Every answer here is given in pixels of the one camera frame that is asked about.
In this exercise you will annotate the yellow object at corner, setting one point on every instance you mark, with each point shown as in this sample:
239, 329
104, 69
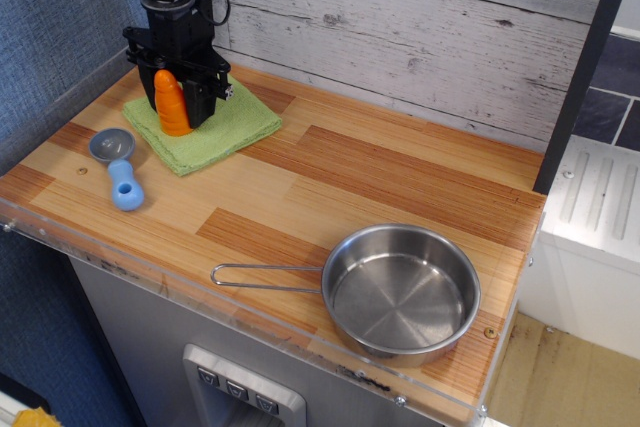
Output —
35, 418

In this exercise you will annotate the blue grey toy scoop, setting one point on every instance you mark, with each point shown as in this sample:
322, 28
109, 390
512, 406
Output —
114, 147

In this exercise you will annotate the orange toy carrot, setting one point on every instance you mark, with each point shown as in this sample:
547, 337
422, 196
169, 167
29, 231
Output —
170, 104

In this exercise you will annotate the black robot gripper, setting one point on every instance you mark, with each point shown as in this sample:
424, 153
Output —
180, 40

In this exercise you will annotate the stainless steel pan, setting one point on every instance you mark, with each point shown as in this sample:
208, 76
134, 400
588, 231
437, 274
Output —
400, 294

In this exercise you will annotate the clear acrylic table edge guard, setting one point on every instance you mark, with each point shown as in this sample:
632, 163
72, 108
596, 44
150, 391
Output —
149, 314

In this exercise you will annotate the green folded cloth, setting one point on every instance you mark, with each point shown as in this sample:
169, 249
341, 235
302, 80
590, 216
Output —
237, 123

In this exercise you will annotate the dark vertical post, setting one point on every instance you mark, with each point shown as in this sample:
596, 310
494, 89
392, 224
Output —
594, 45

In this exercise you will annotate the white ridged side cabinet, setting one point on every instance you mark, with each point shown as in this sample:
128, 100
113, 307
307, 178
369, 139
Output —
582, 275

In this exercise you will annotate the silver dispenser panel with buttons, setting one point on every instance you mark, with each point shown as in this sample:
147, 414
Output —
227, 394

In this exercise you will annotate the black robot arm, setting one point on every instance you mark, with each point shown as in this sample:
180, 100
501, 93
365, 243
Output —
179, 38

